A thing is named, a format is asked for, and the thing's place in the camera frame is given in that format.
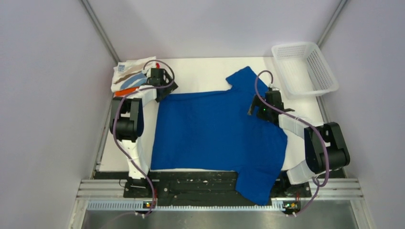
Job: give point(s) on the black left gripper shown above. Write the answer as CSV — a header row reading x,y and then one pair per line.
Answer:
x,y
168,90

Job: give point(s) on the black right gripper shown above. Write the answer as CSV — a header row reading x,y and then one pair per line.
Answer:
x,y
255,103

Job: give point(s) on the blue printed t-shirt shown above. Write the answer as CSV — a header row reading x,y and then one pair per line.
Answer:
x,y
213,131

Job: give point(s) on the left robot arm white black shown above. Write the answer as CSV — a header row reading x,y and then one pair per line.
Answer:
x,y
127,118

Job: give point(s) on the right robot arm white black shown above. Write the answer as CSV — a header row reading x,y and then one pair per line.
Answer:
x,y
325,148

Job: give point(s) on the orange folded t-shirt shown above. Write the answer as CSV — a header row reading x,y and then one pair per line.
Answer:
x,y
125,92

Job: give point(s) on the white folded printed t-shirt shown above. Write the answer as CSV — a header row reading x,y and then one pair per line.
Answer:
x,y
129,74

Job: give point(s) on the white plastic basket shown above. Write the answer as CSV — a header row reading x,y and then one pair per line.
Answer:
x,y
303,70

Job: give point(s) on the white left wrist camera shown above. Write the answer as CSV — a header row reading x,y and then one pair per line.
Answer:
x,y
146,72

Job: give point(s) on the aluminium frame rail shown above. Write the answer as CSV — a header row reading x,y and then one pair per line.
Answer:
x,y
335,189

